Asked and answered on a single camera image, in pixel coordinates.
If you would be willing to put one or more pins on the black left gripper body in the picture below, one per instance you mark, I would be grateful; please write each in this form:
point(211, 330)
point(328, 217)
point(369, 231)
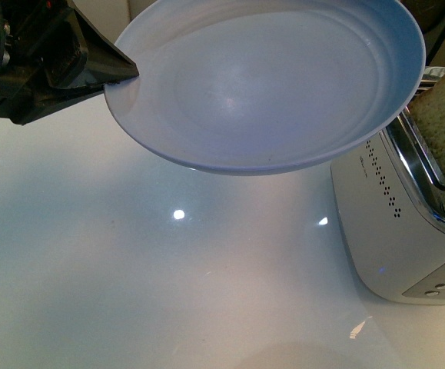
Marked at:
point(36, 43)

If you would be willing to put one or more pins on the beige chair on left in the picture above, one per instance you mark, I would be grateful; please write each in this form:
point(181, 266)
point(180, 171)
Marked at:
point(111, 17)

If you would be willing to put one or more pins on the light blue round plate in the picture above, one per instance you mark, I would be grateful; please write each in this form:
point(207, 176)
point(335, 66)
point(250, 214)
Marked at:
point(265, 87)

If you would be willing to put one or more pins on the white chrome two-slot toaster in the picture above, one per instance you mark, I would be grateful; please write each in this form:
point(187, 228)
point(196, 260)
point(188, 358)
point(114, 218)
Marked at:
point(390, 196)

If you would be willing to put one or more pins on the dark front-load washing machine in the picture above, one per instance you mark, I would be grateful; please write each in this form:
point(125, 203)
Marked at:
point(430, 16)

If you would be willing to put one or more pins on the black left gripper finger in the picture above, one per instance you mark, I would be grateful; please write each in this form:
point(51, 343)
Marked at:
point(96, 60)
point(32, 100)

